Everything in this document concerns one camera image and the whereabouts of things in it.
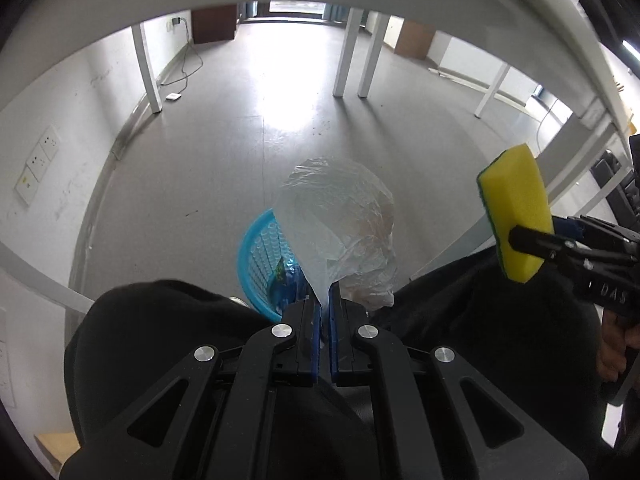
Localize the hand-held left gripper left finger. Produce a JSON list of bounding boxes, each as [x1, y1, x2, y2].
[[62, 296, 331, 480]]

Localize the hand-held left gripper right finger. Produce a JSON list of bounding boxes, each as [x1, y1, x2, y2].
[[327, 285, 588, 480]]

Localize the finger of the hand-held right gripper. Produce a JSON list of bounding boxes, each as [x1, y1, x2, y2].
[[552, 216, 640, 244], [509, 225, 640, 267]]

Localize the yellow sponge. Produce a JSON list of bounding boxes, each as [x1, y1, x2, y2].
[[476, 142, 556, 285]]

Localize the blue snack bag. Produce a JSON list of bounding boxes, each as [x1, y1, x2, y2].
[[270, 255, 308, 311]]

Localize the blue plastic basket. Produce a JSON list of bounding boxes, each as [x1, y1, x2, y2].
[[235, 208, 311, 325]]

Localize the clear plastic bag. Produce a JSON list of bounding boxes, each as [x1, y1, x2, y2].
[[272, 156, 398, 348]]

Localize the person's right hand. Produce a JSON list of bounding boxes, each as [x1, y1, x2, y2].
[[596, 309, 632, 386]]

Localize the black chair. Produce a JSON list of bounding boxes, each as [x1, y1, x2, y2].
[[590, 150, 638, 211]]

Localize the black pants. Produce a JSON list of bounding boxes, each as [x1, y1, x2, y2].
[[62, 247, 623, 480]]

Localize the light brown wooden cabinet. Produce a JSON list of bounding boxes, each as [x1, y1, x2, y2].
[[395, 20, 437, 58]]

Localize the light wooden board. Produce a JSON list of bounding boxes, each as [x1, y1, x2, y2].
[[34, 430, 81, 461]]

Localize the white socket with yellow sticker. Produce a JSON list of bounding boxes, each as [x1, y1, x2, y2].
[[15, 166, 43, 206]]

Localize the dark brown wooden cabinet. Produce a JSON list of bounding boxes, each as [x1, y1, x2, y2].
[[192, 4, 238, 46]]

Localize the black cable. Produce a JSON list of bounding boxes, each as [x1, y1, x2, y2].
[[157, 20, 205, 92]]

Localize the white wall socket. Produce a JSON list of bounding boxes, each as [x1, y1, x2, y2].
[[39, 125, 62, 161], [26, 144, 51, 181]]

